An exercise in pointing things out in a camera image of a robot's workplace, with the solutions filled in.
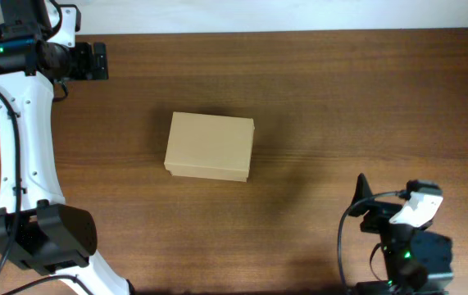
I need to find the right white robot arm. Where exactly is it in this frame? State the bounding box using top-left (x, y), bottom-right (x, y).
top-left (337, 174), bottom-right (454, 295)

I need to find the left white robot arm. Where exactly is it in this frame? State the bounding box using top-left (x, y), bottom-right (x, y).
top-left (0, 1), bottom-right (134, 294)

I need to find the brown cardboard box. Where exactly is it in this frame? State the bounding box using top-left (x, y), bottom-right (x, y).
top-left (164, 112), bottom-right (255, 182)

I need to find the right black cable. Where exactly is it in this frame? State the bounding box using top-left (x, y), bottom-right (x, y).
top-left (336, 188), bottom-right (407, 295)

